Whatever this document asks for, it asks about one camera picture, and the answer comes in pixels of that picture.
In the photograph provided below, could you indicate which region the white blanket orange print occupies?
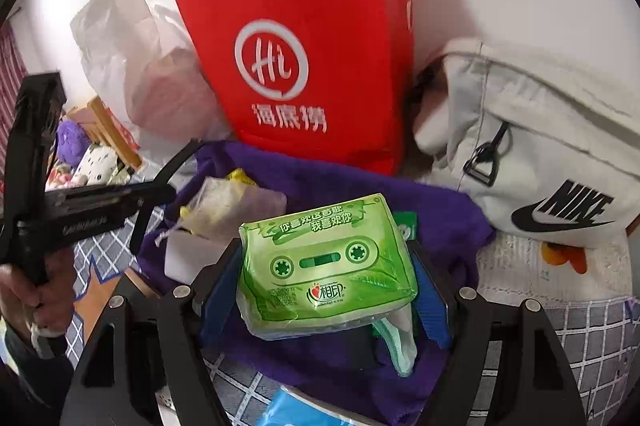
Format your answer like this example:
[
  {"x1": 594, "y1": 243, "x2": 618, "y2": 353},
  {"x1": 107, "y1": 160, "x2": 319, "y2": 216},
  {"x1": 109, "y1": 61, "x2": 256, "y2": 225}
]
[{"x1": 475, "y1": 226, "x2": 640, "y2": 307}]

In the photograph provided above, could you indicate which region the red striped curtain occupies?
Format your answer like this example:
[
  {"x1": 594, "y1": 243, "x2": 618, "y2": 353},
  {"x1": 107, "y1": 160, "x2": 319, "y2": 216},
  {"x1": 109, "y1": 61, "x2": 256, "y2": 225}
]
[{"x1": 0, "y1": 23, "x2": 28, "y2": 127}]

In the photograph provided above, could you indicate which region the person's left forearm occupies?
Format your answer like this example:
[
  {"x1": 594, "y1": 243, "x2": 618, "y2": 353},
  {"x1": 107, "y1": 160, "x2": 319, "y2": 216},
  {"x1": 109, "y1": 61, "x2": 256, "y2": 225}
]
[{"x1": 0, "y1": 321, "x2": 76, "y2": 426}]

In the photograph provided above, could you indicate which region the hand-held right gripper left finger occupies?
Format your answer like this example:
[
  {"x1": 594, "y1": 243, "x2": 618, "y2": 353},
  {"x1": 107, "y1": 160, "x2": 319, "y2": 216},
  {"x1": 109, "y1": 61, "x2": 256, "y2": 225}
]
[{"x1": 60, "y1": 241, "x2": 247, "y2": 426}]

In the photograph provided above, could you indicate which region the red paper bag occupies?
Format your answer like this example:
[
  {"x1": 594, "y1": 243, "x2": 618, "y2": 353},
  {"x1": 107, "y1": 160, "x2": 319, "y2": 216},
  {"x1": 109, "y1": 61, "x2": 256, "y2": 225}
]
[{"x1": 171, "y1": 0, "x2": 416, "y2": 177}]

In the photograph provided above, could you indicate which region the person's left hand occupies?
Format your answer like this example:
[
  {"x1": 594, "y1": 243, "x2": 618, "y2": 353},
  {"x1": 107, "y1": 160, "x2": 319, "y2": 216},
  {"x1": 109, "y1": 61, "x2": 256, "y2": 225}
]
[{"x1": 0, "y1": 251, "x2": 77, "y2": 338}]

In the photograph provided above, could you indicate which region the grey sling bag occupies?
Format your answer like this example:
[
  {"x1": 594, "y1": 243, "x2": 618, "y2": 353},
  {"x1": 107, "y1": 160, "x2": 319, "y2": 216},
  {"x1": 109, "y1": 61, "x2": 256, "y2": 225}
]
[{"x1": 412, "y1": 38, "x2": 640, "y2": 249}]

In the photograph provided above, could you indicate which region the white sponge block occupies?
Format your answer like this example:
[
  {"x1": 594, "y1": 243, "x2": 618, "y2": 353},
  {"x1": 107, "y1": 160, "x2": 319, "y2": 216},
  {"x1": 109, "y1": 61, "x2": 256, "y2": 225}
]
[{"x1": 164, "y1": 230, "x2": 228, "y2": 283}]

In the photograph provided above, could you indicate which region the thin black strap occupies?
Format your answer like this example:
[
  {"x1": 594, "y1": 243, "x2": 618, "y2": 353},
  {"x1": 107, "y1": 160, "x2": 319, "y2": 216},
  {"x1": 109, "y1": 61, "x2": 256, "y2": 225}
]
[{"x1": 130, "y1": 138, "x2": 203, "y2": 253}]

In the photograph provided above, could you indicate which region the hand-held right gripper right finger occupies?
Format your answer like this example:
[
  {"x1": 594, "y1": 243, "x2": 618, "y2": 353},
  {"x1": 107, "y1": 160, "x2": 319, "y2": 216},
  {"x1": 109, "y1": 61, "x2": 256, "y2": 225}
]
[{"x1": 407, "y1": 241, "x2": 586, "y2": 426}]

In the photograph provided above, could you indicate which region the colourful printed pillow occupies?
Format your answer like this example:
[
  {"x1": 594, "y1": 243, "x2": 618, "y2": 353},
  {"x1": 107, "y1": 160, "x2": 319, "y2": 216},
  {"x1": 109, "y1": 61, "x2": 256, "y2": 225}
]
[{"x1": 46, "y1": 161, "x2": 81, "y2": 191}]

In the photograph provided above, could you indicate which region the translucent plastic bag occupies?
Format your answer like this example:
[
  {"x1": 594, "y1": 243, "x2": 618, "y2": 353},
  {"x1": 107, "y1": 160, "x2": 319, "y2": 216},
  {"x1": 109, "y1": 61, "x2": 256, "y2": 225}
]
[{"x1": 179, "y1": 173, "x2": 288, "y2": 243}]

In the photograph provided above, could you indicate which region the purple towel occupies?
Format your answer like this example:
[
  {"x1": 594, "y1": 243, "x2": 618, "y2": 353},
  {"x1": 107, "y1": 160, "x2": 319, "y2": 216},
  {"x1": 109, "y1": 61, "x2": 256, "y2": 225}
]
[{"x1": 137, "y1": 140, "x2": 496, "y2": 426}]

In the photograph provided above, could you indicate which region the green cassette print tissue packet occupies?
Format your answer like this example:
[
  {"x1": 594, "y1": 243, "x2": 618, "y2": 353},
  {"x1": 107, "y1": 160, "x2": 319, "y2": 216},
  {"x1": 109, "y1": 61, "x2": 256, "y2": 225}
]
[{"x1": 237, "y1": 193, "x2": 418, "y2": 339}]

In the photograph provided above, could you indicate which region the white black spotted plush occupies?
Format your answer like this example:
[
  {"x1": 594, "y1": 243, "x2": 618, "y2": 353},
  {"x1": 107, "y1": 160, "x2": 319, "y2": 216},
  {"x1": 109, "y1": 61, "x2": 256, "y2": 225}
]
[{"x1": 72, "y1": 145, "x2": 121, "y2": 187}]

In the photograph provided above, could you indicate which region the wooden headboard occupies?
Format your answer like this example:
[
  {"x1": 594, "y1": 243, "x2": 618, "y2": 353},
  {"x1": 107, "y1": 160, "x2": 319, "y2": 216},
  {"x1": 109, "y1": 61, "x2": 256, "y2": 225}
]
[{"x1": 67, "y1": 96, "x2": 143, "y2": 171}]

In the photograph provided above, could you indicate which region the purple plush toy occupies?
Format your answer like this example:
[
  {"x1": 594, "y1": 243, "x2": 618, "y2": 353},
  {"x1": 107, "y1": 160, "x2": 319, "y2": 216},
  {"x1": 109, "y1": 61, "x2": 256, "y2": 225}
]
[{"x1": 55, "y1": 122, "x2": 90, "y2": 167}]

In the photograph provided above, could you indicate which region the white plastic shopping bag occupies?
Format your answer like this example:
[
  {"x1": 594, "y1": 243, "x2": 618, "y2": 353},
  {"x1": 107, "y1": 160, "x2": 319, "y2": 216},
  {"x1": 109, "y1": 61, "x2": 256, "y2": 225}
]
[{"x1": 70, "y1": 0, "x2": 236, "y2": 157}]

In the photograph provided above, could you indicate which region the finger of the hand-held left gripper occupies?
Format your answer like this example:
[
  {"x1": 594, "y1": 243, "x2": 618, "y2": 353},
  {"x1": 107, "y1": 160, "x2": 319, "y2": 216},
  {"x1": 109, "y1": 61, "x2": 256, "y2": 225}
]
[{"x1": 120, "y1": 183, "x2": 177, "y2": 217}]

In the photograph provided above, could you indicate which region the blue tissue pack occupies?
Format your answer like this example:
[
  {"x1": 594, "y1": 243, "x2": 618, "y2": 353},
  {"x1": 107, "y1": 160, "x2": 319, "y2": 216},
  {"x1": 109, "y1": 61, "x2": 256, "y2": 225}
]
[{"x1": 255, "y1": 385, "x2": 363, "y2": 426}]

